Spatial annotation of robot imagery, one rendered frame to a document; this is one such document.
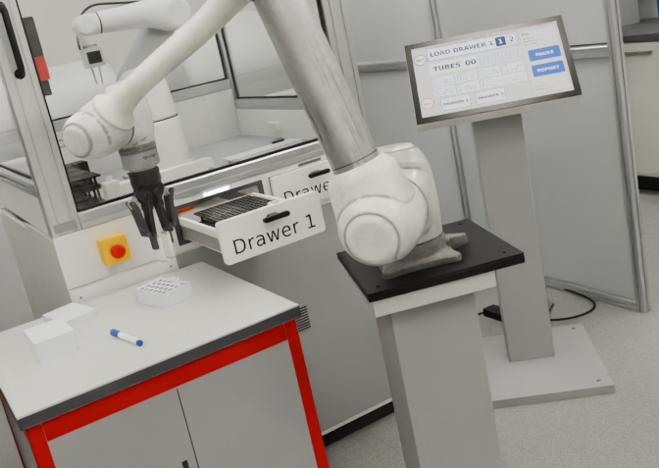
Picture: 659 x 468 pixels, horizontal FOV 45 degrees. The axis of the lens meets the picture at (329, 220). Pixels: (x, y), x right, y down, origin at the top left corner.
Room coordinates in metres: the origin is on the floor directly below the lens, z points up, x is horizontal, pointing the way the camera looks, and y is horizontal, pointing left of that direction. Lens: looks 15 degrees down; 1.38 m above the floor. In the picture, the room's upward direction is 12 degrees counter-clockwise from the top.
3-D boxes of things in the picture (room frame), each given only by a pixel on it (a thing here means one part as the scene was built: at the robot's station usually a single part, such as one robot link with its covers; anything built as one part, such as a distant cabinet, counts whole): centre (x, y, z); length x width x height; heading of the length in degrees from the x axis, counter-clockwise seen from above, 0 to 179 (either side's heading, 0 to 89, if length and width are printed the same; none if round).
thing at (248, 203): (2.15, 0.24, 0.87); 0.22 x 0.18 x 0.06; 28
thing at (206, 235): (2.16, 0.24, 0.86); 0.40 x 0.26 x 0.06; 28
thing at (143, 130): (1.92, 0.42, 1.23); 0.13 x 0.11 x 0.16; 161
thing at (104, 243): (2.09, 0.58, 0.88); 0.07 x 0.05 x 0.07; 118
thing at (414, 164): (1.76, -0.17, 0.95); 0.18 x 0.16 x 0.22; 161
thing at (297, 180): (2.41, 0.02, 0.87); 0.29 x 0.02 x 0.11; 118
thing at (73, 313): (1.93, 0.69, 0.77); 0.13 x 0.09 x 0.02; 41
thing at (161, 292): (1.92, 0.44, 0.78); 0.12 x 0.08 x 0.04; 44
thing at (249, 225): (1.98, 0.15, 0.87); 0.29 x 0.02 x 0.11; 118
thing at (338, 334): (2.71, 0.48, 0.40); 1.03 x 0.95 x 0.80; 118
